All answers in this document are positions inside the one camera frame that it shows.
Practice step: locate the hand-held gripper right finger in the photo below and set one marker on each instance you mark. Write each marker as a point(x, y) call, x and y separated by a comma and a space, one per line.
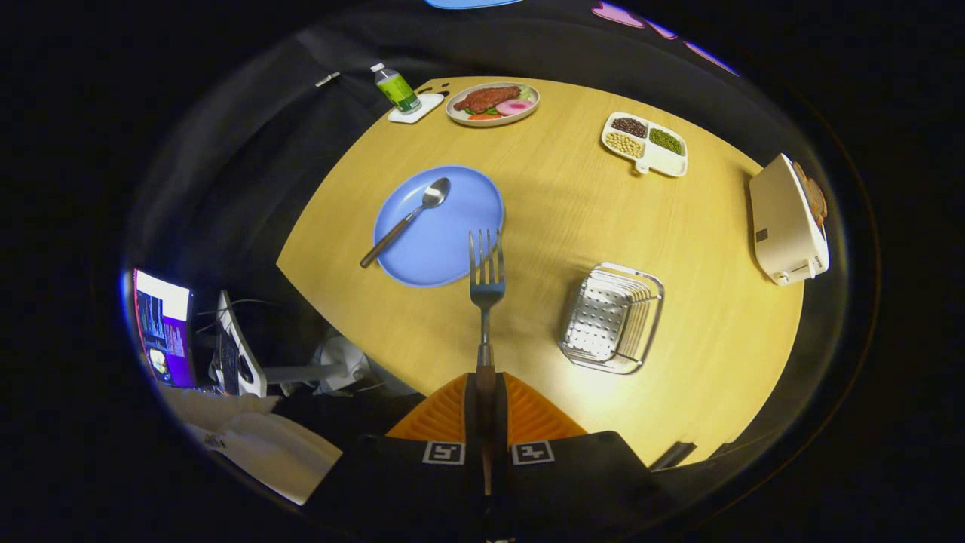
point(573, 475)

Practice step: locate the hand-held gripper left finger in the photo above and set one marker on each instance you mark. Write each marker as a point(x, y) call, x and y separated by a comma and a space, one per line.
point(407, 475)

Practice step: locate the white plastic bag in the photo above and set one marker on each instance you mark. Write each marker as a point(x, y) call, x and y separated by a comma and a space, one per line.
point(343, 366)

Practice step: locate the white laptop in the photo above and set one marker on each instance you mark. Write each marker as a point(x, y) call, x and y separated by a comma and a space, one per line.
point(226, 354)

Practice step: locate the blue round plate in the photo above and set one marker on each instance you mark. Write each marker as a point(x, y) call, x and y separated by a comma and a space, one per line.
point(452, 241)

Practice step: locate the computer monitor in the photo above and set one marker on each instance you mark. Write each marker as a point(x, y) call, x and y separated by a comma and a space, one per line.
point(166, 332)

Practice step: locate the white divided bean dish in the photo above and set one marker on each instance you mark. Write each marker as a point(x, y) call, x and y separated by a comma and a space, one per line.
point(667, 160)

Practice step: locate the white toaster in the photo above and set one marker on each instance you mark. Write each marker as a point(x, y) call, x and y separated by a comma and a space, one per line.
point(780, 219)

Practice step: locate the black backdrop cloth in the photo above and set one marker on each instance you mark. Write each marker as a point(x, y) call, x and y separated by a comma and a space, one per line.
point(301, 136)

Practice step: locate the beige round food plate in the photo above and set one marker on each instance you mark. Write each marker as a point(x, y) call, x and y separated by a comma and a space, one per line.
point(482, 121)

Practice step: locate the brown toast slice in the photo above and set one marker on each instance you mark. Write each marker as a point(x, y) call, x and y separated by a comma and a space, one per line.
point(816, 202)

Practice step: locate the white square coaster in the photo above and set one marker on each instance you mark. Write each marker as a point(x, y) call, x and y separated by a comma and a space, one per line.
point(427, 105)

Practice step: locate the pink ham slice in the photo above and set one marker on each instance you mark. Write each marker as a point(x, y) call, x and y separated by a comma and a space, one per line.
point(514, 107)

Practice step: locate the green label plastic bottle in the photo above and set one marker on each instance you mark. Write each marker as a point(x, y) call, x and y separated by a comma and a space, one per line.
point(397, 90)

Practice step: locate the brown meat piece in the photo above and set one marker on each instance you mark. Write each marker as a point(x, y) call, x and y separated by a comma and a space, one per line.
point(486, 98)

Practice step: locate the white cloth clip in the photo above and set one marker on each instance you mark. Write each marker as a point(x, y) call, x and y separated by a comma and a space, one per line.
point(328, 78)

